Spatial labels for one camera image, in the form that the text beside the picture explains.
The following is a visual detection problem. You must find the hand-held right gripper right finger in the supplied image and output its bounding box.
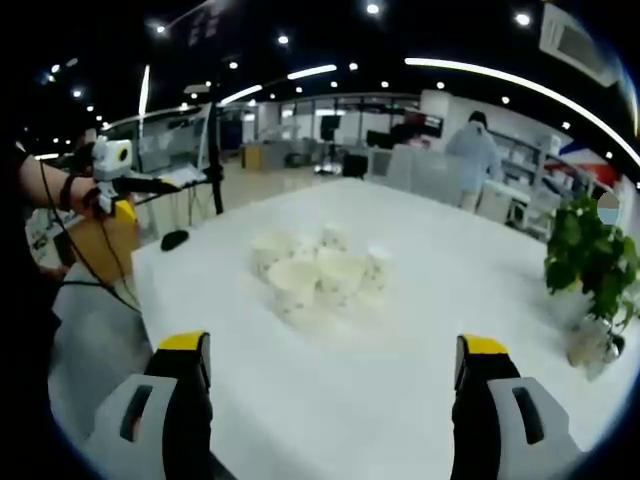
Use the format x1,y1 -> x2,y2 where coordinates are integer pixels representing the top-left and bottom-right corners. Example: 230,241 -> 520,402
451,333 -> 587,480

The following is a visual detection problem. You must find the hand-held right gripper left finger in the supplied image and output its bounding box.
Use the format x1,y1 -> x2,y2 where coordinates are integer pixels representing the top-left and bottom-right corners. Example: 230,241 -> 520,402
83,329 -> 237,480

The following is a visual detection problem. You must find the cluster of patterned paper cups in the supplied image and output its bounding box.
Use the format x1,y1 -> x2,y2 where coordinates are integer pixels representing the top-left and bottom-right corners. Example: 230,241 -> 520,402
249,224 -> 394,331

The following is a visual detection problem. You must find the person's left hand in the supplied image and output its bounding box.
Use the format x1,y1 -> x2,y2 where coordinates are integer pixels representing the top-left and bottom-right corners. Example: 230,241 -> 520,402
74,180 -> 109,220

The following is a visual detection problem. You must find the small black object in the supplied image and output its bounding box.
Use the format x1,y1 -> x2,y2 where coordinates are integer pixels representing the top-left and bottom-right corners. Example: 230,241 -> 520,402
160,229 -> 191,252

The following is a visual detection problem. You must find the black pole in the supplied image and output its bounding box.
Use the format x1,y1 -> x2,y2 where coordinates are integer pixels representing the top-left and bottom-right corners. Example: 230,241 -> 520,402
206,83 -> 227,216

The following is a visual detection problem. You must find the brown cardboard box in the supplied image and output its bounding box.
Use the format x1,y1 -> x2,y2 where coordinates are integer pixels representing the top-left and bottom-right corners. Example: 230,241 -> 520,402
53,198 -> 140,287

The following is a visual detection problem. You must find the person's dark clothing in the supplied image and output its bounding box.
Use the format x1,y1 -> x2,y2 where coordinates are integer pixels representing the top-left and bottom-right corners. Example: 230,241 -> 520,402
0,127 -> 69,480

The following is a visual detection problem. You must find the white table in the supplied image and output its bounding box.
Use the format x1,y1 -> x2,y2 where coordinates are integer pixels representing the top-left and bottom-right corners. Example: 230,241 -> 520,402
48,177 -> 632,480

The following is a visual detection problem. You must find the green potted plant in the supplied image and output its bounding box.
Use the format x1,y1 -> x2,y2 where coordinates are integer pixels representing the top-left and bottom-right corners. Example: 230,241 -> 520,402
543,193 -> 640,382

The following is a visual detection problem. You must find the black chair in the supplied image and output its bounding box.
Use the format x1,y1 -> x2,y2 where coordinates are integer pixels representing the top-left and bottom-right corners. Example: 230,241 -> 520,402
341,153 -> 370,180

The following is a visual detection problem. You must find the long curved ceiling light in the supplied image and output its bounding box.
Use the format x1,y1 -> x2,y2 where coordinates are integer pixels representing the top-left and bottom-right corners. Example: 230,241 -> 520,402
403,56 -> 640,169

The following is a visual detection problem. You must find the ceiling air conditioner vent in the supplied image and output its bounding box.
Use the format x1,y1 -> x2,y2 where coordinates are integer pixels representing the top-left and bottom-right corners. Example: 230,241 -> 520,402
538,1 -> 622,87

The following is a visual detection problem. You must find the black cable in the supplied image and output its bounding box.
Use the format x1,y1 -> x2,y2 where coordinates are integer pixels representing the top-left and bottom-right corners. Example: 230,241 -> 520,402
38,158 -> 144,314

